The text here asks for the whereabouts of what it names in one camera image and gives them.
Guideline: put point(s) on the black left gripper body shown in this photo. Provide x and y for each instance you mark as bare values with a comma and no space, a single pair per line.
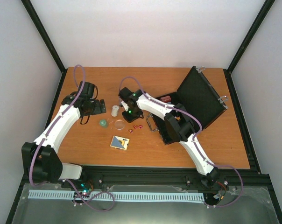
94,110

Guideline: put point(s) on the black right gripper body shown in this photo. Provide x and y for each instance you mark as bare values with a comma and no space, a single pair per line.
133,115

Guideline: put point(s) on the red poker chip stack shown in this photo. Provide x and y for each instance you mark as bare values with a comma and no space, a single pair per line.
166,99

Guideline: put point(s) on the black poker set case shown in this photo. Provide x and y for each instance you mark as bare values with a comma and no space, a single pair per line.
198,97

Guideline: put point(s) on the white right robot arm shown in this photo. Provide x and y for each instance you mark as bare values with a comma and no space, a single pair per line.
180,125

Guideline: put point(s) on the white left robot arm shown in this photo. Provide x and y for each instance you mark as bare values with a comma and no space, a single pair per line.
40,158

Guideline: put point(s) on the clear dealer button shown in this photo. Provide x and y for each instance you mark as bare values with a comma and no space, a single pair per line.
119,124

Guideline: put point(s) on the white poker chip stack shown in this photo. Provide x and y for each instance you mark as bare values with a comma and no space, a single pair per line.
115,110

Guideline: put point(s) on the green poker chip stack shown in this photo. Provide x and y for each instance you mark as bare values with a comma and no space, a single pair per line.
103,123

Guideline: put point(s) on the playing card deck box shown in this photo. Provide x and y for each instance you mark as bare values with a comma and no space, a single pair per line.
120,143

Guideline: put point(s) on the left controller circuit board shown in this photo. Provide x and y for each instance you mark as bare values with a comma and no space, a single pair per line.
85,188

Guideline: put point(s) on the controller circuit board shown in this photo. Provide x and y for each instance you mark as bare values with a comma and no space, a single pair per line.
85,188
222,190

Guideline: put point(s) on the right controller circuit board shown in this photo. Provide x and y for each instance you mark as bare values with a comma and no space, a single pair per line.
222,190

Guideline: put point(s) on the black aluminium frame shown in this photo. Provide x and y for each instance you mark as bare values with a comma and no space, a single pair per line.
155,176

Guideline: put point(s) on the white slotted cable duct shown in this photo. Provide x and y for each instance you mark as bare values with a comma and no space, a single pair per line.
118,196

